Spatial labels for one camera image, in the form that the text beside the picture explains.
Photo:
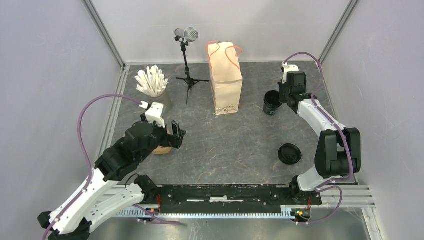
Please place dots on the grey cup holding straws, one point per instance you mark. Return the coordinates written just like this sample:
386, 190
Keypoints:
164, 99

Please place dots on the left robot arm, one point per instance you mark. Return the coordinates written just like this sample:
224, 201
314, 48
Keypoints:
81, 214

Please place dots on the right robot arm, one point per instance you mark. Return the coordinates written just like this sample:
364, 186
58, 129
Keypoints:
338, 153

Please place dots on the bundle of white wrapped straws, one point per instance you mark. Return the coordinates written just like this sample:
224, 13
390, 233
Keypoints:
152, 81

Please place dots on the brown paper takeout bag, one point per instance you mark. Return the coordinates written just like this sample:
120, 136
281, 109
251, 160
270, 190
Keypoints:
225, 76

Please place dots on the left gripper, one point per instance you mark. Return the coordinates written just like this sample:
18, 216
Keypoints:
178, 135

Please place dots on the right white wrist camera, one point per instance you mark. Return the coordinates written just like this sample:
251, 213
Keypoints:
286, 68

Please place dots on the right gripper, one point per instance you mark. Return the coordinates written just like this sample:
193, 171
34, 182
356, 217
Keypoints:
282, 99

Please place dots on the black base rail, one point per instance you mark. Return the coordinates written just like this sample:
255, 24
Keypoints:
232, 198

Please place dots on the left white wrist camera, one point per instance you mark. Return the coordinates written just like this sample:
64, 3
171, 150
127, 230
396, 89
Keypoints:
153, 113

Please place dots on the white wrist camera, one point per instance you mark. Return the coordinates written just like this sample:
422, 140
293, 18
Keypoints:
153, 113
286, 68

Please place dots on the black coffee cup with print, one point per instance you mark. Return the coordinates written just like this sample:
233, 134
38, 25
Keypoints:
271, 102

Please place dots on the brown cardboard cup carrier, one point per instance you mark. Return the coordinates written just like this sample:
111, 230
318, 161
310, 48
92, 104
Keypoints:
162, 149

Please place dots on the microphone on black tripod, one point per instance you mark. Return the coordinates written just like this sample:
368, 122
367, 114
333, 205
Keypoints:
184, 37

